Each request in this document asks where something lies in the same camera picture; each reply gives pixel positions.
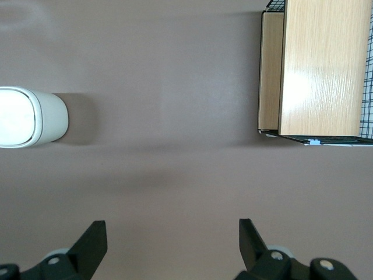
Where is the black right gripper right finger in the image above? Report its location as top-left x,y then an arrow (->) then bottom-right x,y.
234,218 -> 358,280

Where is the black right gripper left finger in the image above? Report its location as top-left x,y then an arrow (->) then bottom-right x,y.
0,220 -> 107,280

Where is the white plastic trash can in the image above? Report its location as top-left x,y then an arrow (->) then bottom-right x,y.
0,86 -> 69,149

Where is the white swing trash can lid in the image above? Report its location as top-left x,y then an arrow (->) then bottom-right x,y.
0,87 -> 36,146

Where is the brown table mat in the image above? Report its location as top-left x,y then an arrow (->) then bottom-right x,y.
0,0 -> 373,280

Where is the wooden box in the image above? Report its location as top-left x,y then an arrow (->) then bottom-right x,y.
256,0 -> 373,146

